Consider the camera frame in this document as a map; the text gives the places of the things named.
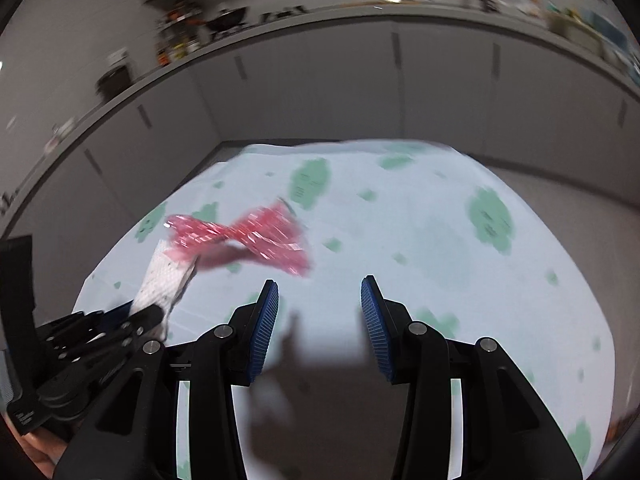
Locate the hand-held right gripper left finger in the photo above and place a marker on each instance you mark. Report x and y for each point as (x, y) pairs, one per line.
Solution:
(265, 325)

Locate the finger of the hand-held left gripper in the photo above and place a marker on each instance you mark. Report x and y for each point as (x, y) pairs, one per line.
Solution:
(115, 340)
(75, 324)

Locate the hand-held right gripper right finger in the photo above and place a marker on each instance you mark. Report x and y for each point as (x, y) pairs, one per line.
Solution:
(376, 325)

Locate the white foam net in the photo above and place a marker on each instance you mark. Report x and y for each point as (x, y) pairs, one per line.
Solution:
(160, 275)

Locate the red shiny wrapper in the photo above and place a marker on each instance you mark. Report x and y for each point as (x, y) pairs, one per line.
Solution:
(270, 240)

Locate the person's left forearm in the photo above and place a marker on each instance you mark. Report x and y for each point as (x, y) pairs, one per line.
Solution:
(42, 452)

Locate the white green printed tablecloth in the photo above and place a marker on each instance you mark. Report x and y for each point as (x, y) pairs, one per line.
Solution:
(425, 240)

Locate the grey kitchen cabinets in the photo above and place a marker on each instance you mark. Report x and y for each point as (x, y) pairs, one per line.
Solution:
(310, 90)

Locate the black casserole pot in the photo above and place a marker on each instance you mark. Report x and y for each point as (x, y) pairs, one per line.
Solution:
(115, 84)

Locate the metal spice rack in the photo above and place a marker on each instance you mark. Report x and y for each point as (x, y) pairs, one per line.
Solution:
(177, 35)

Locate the black wok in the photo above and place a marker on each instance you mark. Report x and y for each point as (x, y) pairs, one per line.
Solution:
(227, 20)

